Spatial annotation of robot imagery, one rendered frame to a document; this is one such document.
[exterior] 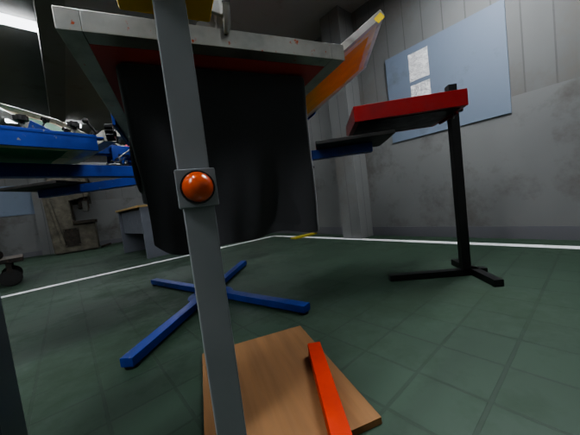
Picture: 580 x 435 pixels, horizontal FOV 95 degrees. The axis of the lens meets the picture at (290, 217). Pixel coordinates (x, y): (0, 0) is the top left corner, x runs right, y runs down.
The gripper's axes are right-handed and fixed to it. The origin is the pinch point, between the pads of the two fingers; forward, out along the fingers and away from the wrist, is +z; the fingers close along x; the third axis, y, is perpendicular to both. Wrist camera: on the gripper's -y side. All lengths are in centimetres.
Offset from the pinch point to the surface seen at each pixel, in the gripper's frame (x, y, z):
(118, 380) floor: -63, 45, 98
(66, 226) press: -735, 258, 34
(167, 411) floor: -34, 26, 98
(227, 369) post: 21, 11, 59
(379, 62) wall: -203, -240, -119
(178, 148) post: 21.1, 13.6, 27.9
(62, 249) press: -732, 273, 85
